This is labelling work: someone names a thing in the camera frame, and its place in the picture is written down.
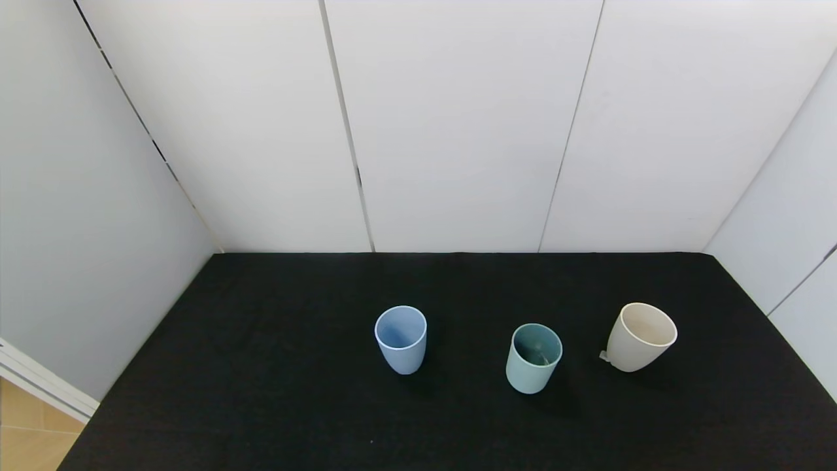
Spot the white baseboard trim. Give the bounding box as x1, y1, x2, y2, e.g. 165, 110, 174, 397
0, 339, 99, 424

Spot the teal plastic cup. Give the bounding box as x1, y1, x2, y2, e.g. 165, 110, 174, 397
505, 323, 563, 395

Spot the beige plastic cup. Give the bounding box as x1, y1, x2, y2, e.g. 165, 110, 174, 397
606, 302, 678, 373

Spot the light blue plastic cup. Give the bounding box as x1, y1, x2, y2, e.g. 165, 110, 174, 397
375, 305, 428, 375

